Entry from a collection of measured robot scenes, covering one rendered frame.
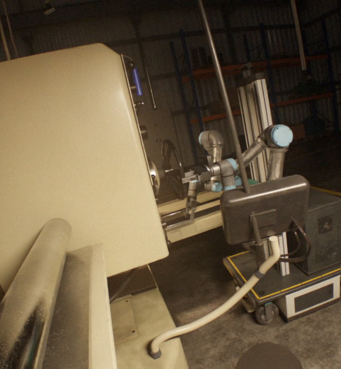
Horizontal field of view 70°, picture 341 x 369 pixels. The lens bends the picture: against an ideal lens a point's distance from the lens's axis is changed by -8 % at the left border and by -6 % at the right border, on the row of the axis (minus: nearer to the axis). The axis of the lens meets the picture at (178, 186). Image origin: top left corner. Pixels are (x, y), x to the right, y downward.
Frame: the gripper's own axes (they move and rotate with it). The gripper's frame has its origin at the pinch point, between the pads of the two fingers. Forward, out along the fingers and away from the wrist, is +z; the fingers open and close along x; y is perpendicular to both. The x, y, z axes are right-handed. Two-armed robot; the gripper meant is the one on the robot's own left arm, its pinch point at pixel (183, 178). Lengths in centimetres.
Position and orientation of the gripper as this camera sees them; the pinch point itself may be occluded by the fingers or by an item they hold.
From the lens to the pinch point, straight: 141.1
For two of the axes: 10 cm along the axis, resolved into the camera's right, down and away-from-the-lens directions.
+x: -3.3, -3.0, 9.0
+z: -9.3, 2.7, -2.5
